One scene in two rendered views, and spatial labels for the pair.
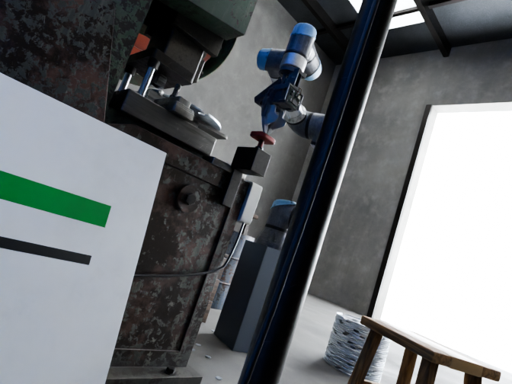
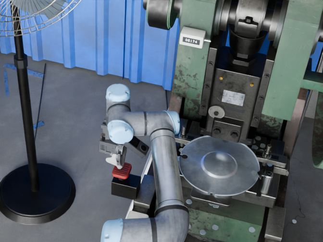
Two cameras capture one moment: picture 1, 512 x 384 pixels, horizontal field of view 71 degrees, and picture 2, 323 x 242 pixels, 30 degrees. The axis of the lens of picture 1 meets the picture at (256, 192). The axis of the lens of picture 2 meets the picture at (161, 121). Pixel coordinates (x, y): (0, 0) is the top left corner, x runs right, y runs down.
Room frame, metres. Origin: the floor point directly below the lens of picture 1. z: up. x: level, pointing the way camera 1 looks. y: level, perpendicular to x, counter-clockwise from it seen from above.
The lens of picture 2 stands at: (2.29, -0.71, 2.36)
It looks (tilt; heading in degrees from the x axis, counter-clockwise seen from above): 43 degrees down; 144
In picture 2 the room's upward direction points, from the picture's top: 5 degrees clockwise
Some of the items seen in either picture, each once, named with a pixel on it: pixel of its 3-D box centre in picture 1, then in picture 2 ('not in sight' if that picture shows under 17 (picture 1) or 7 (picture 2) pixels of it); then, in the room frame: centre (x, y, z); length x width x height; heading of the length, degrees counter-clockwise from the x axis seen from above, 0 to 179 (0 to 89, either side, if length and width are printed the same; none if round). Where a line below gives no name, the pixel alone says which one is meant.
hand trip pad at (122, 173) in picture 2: (259, 146); (121, 175); (1.06, 0.03, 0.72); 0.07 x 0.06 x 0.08; 133
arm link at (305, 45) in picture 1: (300, 44); (118, 102); (1.04, 0.02, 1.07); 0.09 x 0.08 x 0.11; 154
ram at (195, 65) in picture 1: (187, 35); (234, 95); (1.17, 0.40, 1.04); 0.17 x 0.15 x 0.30; 133
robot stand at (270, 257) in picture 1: (255, 295); not in sight; (1.69, -0.15, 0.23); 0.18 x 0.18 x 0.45; 32
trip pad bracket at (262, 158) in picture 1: (244, 177); (125, 194); (1.07, 0.05, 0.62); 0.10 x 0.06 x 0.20; 43
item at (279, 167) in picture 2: not in sight; (269, 155); (1.26, 0.54, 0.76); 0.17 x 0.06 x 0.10; 43
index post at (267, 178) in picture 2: not in sight; (266, 181); (1.36, 0.45, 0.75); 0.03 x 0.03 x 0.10; 43
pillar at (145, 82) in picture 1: (148, 77); not in sight; (1.04, 0.42, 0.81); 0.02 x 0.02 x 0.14
